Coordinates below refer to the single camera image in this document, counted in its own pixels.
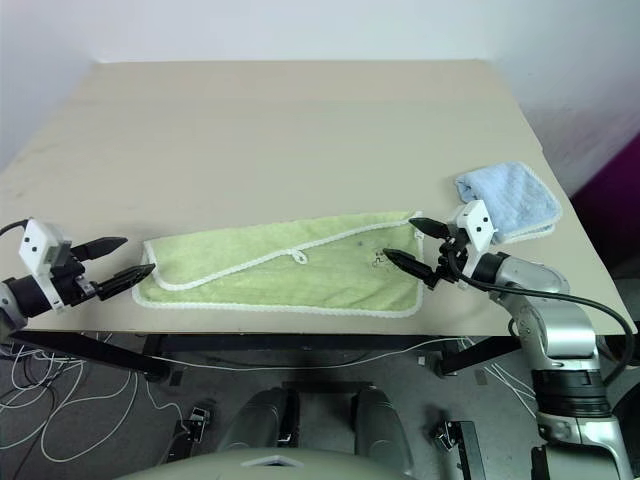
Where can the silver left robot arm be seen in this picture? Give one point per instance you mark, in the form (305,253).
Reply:
(17,300)

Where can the grey robot leg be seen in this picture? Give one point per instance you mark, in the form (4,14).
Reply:
(382,425)
(257,420)

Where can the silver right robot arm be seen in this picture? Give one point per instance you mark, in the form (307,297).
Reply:
(560,340)

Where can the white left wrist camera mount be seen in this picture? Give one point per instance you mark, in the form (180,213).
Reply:
(40,252)

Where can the black floor clamp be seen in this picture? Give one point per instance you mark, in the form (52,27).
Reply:
(457,440)
(192,425)

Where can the grey right robot leg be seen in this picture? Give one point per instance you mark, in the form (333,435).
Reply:
(382,425)

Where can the magenta panel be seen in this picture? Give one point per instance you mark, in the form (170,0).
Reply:
(607,215)

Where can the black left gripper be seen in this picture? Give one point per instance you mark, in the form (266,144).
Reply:
(71,284)

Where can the folded light blue towel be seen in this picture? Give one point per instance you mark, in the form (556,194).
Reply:
(515,200)

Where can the grey robot torso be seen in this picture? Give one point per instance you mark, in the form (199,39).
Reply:
(260,465)

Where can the black table frame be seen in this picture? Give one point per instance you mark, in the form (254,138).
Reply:
(280,347)

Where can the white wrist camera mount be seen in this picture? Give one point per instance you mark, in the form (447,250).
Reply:
(40,252)
(477,222)

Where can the grey left robot leg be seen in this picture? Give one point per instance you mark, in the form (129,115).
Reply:
(257,420)

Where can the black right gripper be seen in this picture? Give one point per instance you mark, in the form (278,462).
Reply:
(451,260)

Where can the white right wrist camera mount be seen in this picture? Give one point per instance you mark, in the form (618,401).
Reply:
(477,222)

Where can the green towel with white trim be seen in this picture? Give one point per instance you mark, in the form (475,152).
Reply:
(280,270)

